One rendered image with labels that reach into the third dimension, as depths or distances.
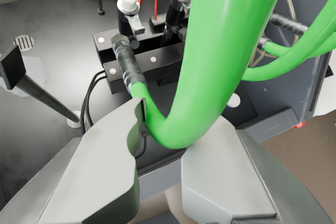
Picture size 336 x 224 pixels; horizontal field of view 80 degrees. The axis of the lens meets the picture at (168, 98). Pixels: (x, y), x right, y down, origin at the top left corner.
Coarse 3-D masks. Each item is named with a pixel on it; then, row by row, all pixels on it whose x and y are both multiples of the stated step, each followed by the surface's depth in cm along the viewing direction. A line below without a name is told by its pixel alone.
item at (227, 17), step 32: (192, 0) 3; (224, 0) 3; (256, 0) 3; (192, 32) 4; (224, 32) 3; (256, 32) 3; (192, 64) 4; (224, 64) 4; (192, 96) 5; (224, 96) 4; (160, 128) 9; (192, 128) 6
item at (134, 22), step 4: (124, 16) 26; (128, 16) 26; (132, 16) 26; (136, 16) 26; (128, 20) 26; (132, 20) 26; (136, 20) 26; (132, 24) 26; (136, 24) 26; (140, 24) 26; (132, 28) 26
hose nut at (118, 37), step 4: (116, 36) 23; (120, 36) 23; (124, 36) 24; (112, 40) 23; (116, 40) 23; (120, 40) 23; (124, 40) 23; (128, 40) 23; (112, 44) 23; (112, 48) 24
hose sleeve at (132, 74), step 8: (120, 48) 21; (128, 48) 21; (120, 56) 20; (128, 56) 20; (120, 64) 20; (128, 64) 19; (136, 64) 19; (128, 72) 18; (136, 72) 18; (128, 80) 17; (136, 80) 17; (144, 80) 18; (128, 88) 17
